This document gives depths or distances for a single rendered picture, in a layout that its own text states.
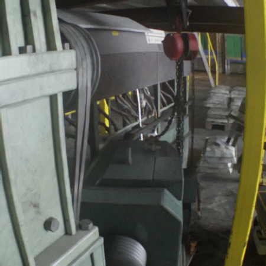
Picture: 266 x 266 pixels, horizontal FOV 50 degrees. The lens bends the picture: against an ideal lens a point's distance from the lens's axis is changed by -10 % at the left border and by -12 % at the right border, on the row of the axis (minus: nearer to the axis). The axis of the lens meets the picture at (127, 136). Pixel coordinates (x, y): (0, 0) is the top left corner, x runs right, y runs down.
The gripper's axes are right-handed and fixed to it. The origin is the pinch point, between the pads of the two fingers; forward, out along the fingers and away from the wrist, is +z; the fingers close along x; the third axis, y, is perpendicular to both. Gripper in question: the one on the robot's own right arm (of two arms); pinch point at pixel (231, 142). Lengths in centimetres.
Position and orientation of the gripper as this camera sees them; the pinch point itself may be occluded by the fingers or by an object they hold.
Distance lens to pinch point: 206.0
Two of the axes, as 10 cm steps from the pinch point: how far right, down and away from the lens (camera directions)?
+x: 0.4, -1.5, 9.9
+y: 9.2, 3.8, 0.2
